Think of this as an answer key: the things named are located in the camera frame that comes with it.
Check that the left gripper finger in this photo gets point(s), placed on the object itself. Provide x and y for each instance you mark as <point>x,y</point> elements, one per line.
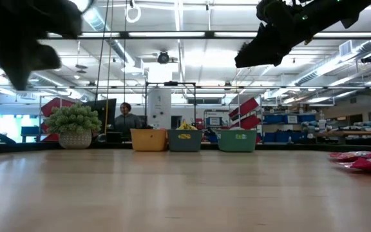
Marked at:
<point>19,80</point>

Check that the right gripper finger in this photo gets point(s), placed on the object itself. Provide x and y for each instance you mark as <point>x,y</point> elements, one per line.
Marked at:
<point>253,58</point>

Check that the teal plastic bin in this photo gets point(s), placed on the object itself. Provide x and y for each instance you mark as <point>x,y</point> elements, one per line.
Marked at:
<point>237,143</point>

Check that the yellow Sour Patch candy pack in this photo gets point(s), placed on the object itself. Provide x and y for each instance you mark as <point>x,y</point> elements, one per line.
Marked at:
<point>187,126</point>

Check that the blue-grey plastic bin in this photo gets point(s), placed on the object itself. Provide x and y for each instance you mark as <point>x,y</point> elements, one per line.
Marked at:
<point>185,143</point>

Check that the yellow plastic bin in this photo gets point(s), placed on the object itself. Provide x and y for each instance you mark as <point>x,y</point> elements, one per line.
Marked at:
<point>148,140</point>

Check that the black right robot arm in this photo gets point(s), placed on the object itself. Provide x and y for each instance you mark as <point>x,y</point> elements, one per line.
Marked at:
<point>333,13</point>

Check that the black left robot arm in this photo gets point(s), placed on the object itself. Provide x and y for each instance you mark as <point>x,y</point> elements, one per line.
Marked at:
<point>27,16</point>

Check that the black overhead gantry beam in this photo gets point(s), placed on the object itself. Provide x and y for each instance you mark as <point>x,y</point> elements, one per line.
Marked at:
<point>209,34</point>

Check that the blue storage bin shelf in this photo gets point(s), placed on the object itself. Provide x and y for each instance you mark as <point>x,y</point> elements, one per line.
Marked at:
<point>275,119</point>

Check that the green artificial potted plant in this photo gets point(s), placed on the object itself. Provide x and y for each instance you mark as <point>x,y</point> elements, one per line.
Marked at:
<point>72,119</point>

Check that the black room monitor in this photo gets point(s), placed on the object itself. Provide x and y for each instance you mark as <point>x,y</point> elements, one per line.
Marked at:
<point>103,112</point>

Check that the white bottle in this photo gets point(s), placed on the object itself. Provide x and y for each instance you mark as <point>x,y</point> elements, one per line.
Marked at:
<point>322,124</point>

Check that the white round pillar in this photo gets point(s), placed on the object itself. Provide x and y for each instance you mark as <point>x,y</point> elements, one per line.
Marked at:
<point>159,109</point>

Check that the person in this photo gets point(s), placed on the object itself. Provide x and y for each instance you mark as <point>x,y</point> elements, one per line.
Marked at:
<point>126,124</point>

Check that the wooden workbench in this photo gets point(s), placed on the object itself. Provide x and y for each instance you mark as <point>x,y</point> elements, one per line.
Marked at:
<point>349,132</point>

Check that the black aluminium table frame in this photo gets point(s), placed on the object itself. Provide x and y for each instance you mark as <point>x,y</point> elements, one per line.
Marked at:
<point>27,147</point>

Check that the black metal stand frame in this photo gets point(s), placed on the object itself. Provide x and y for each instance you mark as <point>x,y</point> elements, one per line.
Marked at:
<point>171,83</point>

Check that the black overhead camera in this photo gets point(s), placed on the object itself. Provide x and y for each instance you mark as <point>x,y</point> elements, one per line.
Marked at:
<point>163,58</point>

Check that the black ceiling camera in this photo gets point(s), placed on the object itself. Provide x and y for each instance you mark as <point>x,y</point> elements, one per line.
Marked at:
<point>368,58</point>

